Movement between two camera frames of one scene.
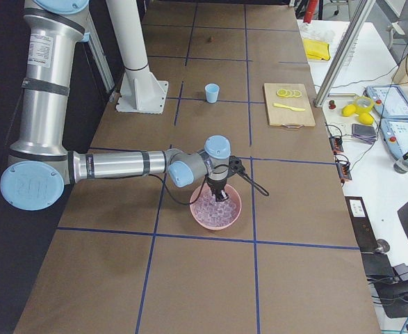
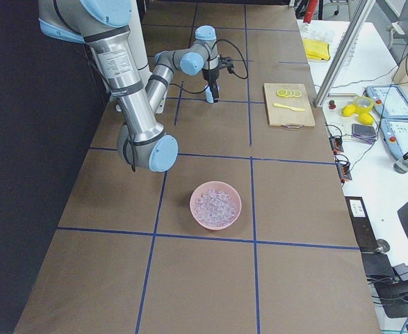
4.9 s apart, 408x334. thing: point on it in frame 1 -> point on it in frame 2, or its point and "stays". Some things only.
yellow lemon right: (366, 118) stays
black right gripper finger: (219, 197) -> (211, 87)
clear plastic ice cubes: (207, 211) stays
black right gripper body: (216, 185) -> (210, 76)
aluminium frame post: (321, 97) stays
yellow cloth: (316, 49) stays
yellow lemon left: (348, 110) stays
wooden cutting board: (288, 104) stays
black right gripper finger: (224, 195) -> (215, 92)
